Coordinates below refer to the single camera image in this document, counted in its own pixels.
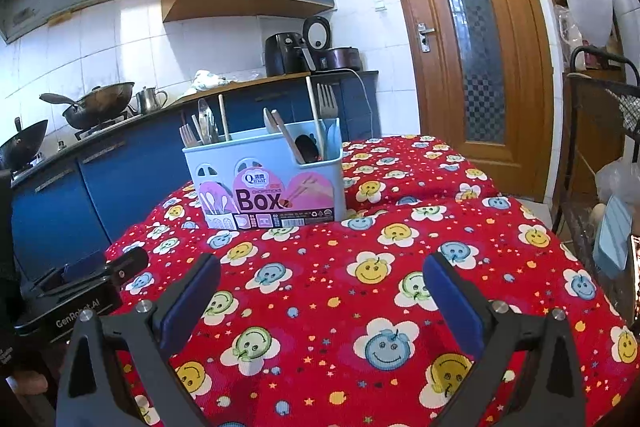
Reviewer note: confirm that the metal fork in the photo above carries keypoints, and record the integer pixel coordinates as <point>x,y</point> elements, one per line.
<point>189,134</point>

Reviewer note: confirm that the gas stove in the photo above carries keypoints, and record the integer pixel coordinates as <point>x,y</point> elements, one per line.
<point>95,129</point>

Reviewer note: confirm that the black wok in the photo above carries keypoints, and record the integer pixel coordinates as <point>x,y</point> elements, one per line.
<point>22,144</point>

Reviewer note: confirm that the person's left hand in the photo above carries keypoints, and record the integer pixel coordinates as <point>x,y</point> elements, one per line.
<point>27,384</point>

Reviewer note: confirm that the black spoon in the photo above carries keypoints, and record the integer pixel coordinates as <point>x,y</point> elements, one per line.
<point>305,147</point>

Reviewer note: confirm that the pale plastic fork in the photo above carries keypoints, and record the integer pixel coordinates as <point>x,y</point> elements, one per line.
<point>327,102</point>

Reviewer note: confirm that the black air fryer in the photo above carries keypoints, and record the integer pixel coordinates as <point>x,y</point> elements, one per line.
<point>280,54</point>

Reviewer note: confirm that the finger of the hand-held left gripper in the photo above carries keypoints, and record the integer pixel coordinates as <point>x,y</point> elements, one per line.
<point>127,264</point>
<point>82,267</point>

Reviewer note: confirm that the white plastic spoon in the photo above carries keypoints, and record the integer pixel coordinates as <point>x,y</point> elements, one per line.
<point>270,119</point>

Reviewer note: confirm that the light blue plastic bag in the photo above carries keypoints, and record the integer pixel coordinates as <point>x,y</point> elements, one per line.
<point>612,237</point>

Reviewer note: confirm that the rice cooker with open lid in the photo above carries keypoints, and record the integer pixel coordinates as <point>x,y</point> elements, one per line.
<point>342,57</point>

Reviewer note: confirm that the large metal wok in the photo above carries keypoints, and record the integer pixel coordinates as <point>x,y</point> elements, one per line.
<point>100,104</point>

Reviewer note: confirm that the wooden utensil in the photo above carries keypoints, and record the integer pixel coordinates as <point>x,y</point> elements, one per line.
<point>287,134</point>

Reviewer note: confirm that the red floral tablecloth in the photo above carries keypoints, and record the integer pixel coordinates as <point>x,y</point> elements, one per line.
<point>325,297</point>

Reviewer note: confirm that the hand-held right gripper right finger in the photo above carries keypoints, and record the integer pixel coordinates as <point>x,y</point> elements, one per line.
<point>452,297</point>

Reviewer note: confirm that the clear plastic bag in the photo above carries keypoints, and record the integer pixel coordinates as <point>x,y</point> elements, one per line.
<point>620,179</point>

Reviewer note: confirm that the light blue utensil holder box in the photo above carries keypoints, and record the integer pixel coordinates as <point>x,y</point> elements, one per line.
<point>325,192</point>

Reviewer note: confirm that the blue kitchen base cabinets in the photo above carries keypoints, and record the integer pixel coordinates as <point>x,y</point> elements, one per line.
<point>125,177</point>

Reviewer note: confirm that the white wall switch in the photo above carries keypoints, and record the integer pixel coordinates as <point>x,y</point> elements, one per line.
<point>381,4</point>

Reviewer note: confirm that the wooden door with glass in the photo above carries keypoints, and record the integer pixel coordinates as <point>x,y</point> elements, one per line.
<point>425,107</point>

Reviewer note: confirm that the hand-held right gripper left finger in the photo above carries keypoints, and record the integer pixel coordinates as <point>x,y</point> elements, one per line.
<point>187,302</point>

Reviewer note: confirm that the metal pitcher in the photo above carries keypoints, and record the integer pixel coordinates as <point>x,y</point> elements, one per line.
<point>147,101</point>

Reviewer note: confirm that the white cloth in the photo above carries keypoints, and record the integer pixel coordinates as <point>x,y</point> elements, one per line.
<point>205,81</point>

